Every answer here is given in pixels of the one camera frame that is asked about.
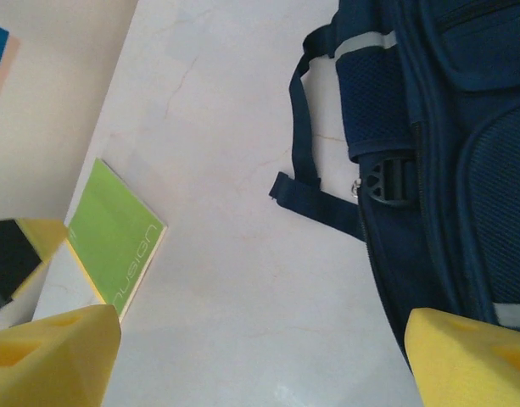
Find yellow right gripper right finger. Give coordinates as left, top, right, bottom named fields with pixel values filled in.
left=403, top=307, right=520, bottom=407

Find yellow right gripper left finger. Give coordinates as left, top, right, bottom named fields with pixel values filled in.
left=0, top=304, right=122, bottom=407

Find green sticky note pad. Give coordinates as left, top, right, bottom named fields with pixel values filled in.
left=65, top=157, right=169, bottom=319

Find navy blue backpack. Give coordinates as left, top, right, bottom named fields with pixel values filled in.
left=267, top=0, right=520, bottom=374

